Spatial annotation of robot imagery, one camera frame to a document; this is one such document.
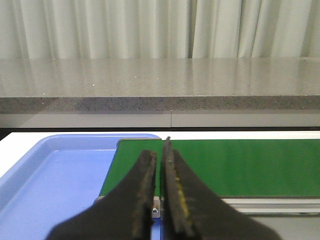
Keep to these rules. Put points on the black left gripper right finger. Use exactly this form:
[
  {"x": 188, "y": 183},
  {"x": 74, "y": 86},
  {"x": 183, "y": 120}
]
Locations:
[{"x": 182, "y": 188}]

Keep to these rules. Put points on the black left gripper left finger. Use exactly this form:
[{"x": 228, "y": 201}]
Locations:
[{"x": 125, "y": 213}]

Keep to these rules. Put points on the green conveyor belt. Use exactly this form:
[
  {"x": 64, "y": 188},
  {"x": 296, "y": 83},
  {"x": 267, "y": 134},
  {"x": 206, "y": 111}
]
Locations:
[{"x": 255, "y": 167}]

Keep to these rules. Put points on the blue plastic tray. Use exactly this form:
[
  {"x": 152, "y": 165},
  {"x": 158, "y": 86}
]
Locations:
[{"x": 61, "y": 176}]

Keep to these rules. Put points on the grey stone counter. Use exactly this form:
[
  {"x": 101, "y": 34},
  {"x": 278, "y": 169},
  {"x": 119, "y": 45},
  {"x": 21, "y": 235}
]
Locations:
[{"x": 160, "y": 93}]

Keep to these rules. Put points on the white pleated curtain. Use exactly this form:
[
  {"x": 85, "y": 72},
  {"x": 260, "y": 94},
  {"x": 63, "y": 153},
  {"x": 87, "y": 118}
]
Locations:
[{"x": 124, "y": 29}]

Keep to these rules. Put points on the aluminium conveyor frame rail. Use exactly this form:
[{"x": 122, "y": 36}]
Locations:
[{"x": 255, "y": 206}]

